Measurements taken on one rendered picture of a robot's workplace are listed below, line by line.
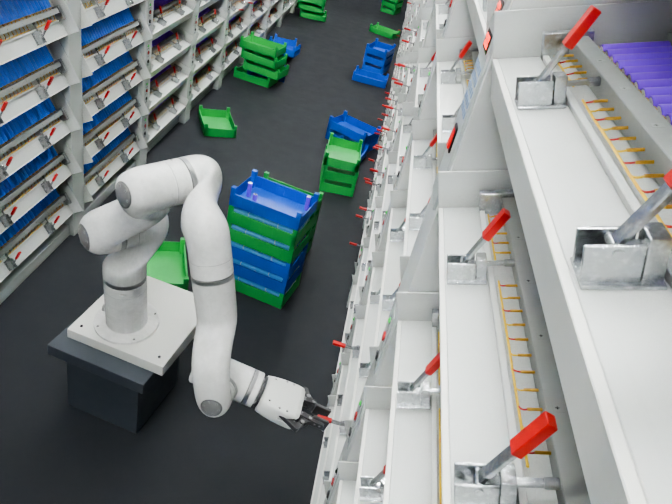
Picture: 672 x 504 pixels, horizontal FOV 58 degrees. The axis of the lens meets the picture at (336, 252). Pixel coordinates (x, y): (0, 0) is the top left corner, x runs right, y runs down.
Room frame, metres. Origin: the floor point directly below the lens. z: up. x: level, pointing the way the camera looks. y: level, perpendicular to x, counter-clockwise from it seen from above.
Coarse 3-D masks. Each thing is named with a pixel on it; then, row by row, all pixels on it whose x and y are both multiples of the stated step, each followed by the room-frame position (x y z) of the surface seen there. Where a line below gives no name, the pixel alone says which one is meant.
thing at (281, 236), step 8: (232, 208) 2.02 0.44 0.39; (232, 216) 2.02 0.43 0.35; (240, 216) 2.02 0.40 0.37; (312, 216) 2.15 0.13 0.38; (240, 224) 2.02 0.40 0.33; (248, 224) 2.01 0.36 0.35; (256, 224) 2.00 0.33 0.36; (264, 224) 2.00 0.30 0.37; (312, 224) 2.16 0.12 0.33; (256, 232) 2.00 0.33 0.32; (264, 232) 1.99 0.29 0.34; (272, 232) 1.99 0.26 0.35; (280, 232) 1.98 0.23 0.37; (296, 232) 1.97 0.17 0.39; (304, 232) 2.06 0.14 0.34; (280, 240) 1.98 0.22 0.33; (288, 240) 1.97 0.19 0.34; (296, 240) 1.98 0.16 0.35
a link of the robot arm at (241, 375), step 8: (232, 360) 0.99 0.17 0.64; (232, 368) 0.96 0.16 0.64; (240, 368) 0.97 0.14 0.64; (248, 368) 0.98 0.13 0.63; (232, 376) 0.94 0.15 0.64; (240, 376) 0.95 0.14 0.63; (248, 376) 0.96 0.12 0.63; (240, 384) 0.94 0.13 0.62; (248, 384) 0.94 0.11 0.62; (240, 392) 0.93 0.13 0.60; (240, 400) 0.93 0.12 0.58
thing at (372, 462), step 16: (368, 400) 0.69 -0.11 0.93; (384, 400) 0.69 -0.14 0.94; (368, 416) 0.68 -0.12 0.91; (384, 416) 0.68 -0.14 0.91; (368, 432) 0.65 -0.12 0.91; (384, 432) 0.65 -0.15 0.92; (368, 448) 0.61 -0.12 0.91; (384, 448) 0.62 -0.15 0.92; (368, 464) 0.59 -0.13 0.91; (384, 464) 0.59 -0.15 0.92; (368, 480) 0.54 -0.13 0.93; (384, 480) 0.54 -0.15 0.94; (368, 496) 0.53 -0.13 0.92
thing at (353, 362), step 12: (360, 312) 1.39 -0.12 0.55; (360, 324) 1.37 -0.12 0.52; (360, 336) 1.32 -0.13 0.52; (348, 372) 1.17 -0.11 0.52; (348, 384) 1.12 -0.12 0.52; (348, 396) 1.08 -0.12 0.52; (348, 408) 1.04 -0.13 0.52; (336, 444) 0.93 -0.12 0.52; (336, 456) 0.90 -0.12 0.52; (324, 480) 0.79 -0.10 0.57
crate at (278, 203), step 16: (256, 176) 2.21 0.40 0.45; (240, 192) 2.11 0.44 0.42; (256, 192) 2.17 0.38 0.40; (272, 192) 2.20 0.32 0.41; (288, 192) 2.19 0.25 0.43; (240, 208) 2.02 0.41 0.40; (256, 208) 2.00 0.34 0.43; (272, 208) 1.99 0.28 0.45; (288, 208) 2.11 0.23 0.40; (288, 224) 1.98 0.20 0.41
